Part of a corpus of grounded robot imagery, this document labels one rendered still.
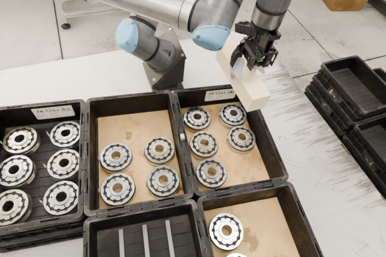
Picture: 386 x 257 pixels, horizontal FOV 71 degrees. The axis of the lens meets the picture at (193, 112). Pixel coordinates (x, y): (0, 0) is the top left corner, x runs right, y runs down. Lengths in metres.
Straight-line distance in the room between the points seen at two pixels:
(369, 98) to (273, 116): 0.84
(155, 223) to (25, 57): 2.08
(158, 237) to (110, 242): 0.13
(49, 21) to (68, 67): 1.57
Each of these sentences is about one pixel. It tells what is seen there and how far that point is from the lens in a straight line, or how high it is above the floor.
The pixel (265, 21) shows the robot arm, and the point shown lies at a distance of 0.68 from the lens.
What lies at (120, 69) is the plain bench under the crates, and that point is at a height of 0.70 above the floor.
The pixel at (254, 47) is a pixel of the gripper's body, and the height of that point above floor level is 1.23.
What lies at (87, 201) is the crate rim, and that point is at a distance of 0.81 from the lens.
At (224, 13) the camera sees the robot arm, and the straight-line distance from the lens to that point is 0.61.
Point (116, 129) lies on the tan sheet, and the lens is 1.02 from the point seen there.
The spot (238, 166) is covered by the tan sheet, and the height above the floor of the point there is 0.83.
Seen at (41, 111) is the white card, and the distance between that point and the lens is 1.04.
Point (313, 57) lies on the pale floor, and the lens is 2.90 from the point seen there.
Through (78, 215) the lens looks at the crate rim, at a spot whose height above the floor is 0.93.
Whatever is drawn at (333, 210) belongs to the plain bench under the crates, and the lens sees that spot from 1.20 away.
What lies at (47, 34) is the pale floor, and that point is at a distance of 2.83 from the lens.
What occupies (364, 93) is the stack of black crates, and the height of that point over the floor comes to 0.49.
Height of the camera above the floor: 1.68
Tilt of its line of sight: 54 degrees down
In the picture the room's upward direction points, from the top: 10 degrees clockwise
